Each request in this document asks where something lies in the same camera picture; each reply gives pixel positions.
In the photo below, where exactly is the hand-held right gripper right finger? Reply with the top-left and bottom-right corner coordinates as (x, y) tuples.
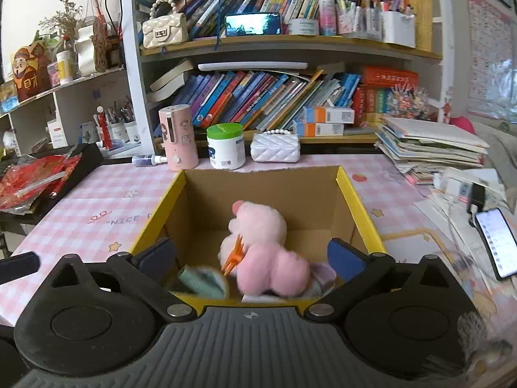
(304, 238), (464, 323)

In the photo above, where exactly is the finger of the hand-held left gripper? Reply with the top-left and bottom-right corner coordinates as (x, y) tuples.
(0, 252), (41, 287)

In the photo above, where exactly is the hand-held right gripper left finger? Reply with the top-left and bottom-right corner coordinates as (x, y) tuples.
(44, 238), (195, 324)

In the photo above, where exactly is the pastel toy dump truck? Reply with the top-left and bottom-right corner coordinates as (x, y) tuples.
(309, 262), (337, 294)

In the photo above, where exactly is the small mint green gadget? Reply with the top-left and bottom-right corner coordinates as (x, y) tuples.
(178, 264), (227, 300)

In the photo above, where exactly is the pink plush pig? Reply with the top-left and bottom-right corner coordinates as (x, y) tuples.
(218, 200), (288, 265)

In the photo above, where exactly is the yellow cardboard box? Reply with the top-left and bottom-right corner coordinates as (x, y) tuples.
(129, 166), (388, 304)

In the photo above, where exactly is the pink checked tablecloth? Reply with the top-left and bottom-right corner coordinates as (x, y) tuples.
(0, 154), (505, 328)

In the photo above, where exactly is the bag of red packets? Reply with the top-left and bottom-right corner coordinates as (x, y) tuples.
(0, 156), (81, 211)

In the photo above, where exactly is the small spray bottle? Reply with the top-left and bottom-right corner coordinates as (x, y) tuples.
(132, 154), (167, 167)

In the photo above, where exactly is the pink cartoon dispenser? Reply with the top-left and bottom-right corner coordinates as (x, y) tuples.
(158, 104), (199, 171)

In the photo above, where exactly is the black electronic keyboard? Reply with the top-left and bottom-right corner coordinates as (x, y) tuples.
(0, 142), (103, 219)

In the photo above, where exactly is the white power strip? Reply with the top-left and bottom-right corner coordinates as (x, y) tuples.
(434, 167), (505, 215)

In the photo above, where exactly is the white can green lid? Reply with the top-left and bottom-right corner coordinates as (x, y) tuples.
(207, 123), (246, 169)

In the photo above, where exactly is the white desk pen organizer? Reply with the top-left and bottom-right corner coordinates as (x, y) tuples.
(81, 103), (142, 148)

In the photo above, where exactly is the white quilted purse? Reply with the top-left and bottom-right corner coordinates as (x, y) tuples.
(250, 129), (301, 163)

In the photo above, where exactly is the orange white small carton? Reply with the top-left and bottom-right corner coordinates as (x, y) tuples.
(293, 121), (345, 137)
(302, 106), (356, 124)

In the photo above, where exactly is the white box red label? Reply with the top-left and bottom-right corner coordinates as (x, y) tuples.
(46, 119), (69, 149)

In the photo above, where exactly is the red hanging ornament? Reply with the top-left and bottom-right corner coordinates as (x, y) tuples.
(95, 107), (114, 150)

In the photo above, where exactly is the stack of paper booklets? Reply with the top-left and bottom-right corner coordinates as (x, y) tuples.
(375, 116), (489, 184)

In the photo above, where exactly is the black smartphone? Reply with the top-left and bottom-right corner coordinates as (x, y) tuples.
(474, 208), (517, 280)

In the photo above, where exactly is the colourful patterned box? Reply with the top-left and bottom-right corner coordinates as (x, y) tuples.
(385, 87), (431, 120)

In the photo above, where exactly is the white bookshelf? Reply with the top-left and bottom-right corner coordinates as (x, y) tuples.
(0, 0), (449, 158)

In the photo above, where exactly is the thick white-paged book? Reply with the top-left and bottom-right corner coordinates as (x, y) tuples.
(147, 60), (195, 103)

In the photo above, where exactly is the row of colourful books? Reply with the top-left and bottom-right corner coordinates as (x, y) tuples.
(172, 69), (362, 132)

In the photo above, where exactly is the red boxed book set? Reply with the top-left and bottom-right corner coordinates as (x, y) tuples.
(355, 66), (421, 124)

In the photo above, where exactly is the orange cartoon figure box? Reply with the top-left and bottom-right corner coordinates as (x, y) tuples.
(12, 42), (53, 102)

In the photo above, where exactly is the white bottle yellow label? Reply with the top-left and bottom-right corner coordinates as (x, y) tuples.
(57, 50), (75, 83)

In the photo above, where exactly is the white flat board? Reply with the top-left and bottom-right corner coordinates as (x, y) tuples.
(198, 61), (310, 72)

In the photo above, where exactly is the cream quilted purse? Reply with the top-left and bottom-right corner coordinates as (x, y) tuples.
(141, 0), (188, 49)

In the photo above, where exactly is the wide white tape roll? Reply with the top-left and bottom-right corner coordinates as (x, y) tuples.
(288, 18), (320, 35)

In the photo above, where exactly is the white marker holder box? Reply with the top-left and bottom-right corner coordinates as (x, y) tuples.
(337, 0), (417, 48)

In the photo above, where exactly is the pastel patterned bottle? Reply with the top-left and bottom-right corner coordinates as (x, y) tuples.
(319, 0), (338, 36)

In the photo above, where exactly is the dried flower bunch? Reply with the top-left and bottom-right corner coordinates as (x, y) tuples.
(38, 0), (83, 41)

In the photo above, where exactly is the phone showing video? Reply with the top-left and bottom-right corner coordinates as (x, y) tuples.
(224, 12), (282, 36)

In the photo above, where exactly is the alphabet wall poster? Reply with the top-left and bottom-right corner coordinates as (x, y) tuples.
(464, 0), (517, 116)

